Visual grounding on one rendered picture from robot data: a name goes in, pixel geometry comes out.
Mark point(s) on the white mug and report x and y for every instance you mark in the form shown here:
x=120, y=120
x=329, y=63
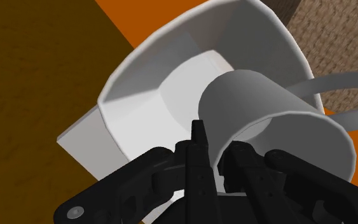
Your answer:
x=243, y=99

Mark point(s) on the white flat block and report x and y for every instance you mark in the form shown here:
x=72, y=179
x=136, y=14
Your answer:
x=85, y=136

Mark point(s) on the white flared bowl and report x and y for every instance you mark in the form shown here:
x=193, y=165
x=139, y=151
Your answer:
x=141, y=93

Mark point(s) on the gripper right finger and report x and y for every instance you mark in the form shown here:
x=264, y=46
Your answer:
x=305, y=183

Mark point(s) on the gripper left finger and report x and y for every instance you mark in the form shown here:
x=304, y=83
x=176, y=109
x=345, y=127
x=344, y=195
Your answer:
x=198, y=173

